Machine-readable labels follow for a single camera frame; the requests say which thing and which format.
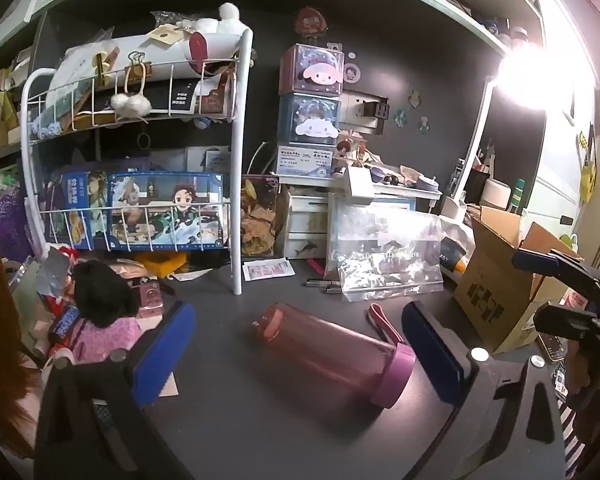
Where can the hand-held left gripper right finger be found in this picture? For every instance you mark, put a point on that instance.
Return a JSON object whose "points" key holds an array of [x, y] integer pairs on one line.
{"points": [[430, 355]]}

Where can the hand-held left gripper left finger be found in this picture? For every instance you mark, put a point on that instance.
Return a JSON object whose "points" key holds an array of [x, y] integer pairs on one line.
{"points": [[166, 355]]}

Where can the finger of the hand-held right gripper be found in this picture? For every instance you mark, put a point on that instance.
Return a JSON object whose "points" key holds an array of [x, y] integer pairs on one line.
{"points": [[562, 321], [526, 260]]}

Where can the pink water bottle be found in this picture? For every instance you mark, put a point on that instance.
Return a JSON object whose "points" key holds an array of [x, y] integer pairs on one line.
{"points": [[330, 350]]}

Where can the brown cardboard box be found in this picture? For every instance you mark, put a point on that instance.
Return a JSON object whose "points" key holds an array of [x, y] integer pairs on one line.
{"points": [[495, 280]]}

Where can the green bottle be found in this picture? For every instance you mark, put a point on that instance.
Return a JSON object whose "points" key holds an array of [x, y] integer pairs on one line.
{"points": [[517, 196]]}

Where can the white jar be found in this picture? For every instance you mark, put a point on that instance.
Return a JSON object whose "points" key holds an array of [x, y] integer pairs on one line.
{"points": [[495, 192]]}

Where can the black-haired doll pink dress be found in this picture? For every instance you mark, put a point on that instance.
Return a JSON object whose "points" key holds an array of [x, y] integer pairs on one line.
{"points": [[100, 290]]}

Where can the striped clothing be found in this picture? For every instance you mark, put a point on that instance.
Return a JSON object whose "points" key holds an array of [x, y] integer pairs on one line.
{"points": [[566, 427]]}

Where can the clear plastic zip bag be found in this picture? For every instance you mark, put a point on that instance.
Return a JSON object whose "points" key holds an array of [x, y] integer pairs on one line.
{"points": [[385, 255]]}

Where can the white paper card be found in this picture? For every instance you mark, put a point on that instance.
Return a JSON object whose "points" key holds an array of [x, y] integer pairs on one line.
{"points": [[269, 268]]}

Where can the anime picture box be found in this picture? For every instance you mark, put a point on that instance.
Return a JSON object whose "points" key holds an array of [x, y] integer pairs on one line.
{"points": [[175, 210]]}

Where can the clear snack bag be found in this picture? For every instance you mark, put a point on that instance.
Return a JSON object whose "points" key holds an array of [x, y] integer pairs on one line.
{"points": [[260, 220]]}

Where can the person's reddish hair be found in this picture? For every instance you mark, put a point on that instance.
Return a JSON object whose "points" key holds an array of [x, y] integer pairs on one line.
{"points": [[0, 340]]}

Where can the blue anime box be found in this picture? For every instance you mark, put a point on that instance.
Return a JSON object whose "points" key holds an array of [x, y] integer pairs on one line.
{"points": [[77, 205]]}

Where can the white drawer unit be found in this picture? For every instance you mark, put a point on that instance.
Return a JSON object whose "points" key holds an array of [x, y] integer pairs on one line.
{"points": [[305, 220]]}

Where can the white desk lamp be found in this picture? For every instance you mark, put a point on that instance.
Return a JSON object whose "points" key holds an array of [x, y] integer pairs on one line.
{"points": [[522, 67]]}

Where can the white labelled box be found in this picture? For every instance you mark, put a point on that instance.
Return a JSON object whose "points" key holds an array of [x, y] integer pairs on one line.
{"points": [[302, 160]]}

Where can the white fluffy pompom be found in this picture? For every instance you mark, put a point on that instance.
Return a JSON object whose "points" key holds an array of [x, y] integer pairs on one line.
{"points": [[130, 104]]}

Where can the blue character storage box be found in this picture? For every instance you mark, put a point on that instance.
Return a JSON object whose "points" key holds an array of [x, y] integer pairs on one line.
{"points": [[307, 117]]}

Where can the pink character storage box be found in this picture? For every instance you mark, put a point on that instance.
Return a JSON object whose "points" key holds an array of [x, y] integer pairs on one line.
{"points": [[310, 67]]}

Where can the brown mushroom figure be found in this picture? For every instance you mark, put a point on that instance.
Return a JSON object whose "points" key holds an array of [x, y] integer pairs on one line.
{"points": [[311, 21]]}

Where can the white pompom plush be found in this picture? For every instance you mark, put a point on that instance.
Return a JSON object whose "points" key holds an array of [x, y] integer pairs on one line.
{"points": [[215, 22]]}

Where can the pink toy camera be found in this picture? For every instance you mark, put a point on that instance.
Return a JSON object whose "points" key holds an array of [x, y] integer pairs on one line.
{"points": [[150, 297]]}

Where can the yellow wall sticker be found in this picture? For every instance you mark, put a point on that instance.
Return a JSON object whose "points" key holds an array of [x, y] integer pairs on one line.
{"points": [[587, 170]]}

